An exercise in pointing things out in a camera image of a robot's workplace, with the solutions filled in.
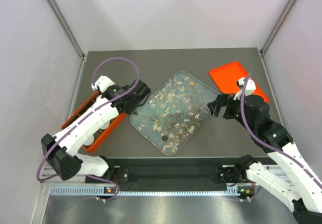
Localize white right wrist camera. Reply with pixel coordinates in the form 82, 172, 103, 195
233, 78, 256, 100

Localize orange box lid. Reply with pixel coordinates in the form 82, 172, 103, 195
209, 61, 269, 103

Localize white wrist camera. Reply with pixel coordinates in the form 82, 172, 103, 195
233, 78, 256, 100
91, 76, 115, 93

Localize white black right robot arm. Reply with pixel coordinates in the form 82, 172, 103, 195
207, 94, 321, 223

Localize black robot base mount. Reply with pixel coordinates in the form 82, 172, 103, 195
85, 158, 260, 186

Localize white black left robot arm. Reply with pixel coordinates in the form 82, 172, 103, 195
41, 76, 151, 182

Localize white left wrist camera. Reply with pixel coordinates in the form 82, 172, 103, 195
91, 76, 115, 93

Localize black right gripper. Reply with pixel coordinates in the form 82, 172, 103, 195
207, 91, 255, 132

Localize white paper cup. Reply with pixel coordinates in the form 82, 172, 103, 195
100, 121, 110, 130
83, 135, 95, 147

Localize grey slotted cable duct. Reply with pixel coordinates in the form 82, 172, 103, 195
50, 185, 255, 197

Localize blossom pattern serving tray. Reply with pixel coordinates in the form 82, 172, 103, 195
130, 70, 218, 156

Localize orange chocolate box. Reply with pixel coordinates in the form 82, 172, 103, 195
61, 91, 126, 153

